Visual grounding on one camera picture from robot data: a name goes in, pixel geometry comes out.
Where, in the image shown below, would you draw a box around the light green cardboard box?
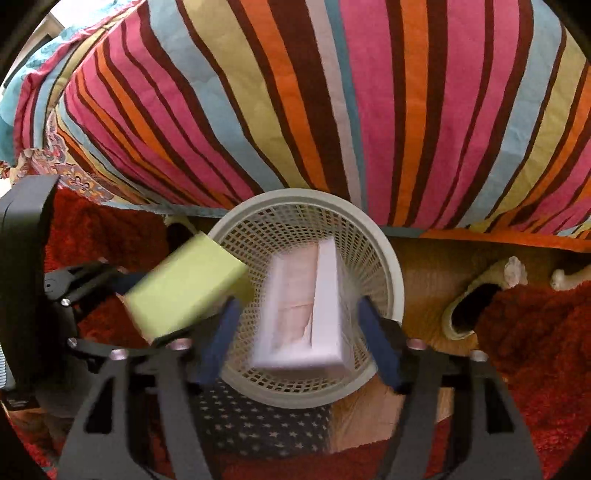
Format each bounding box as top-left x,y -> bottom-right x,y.
123,233 -> 254,343

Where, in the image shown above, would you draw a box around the pink white cardboard box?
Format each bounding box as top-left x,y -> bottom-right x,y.
250,237 -> 359,378

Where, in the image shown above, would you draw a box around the white mesh trash basket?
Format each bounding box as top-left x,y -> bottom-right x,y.
208,189 -> 405,409

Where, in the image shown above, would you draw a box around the dark star-patterned trousers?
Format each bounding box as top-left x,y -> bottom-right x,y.
190,380 -> 331,459

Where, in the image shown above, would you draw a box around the red shaggy rug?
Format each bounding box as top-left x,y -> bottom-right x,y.
8,186 -> 591,480

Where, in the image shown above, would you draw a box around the white slipper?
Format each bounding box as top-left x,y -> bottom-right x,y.
441,256 -> 528,341
550,265 -> 591,291

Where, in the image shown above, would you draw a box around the striped colourful bedspread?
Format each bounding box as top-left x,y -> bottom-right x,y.
1,1 -> 590,252

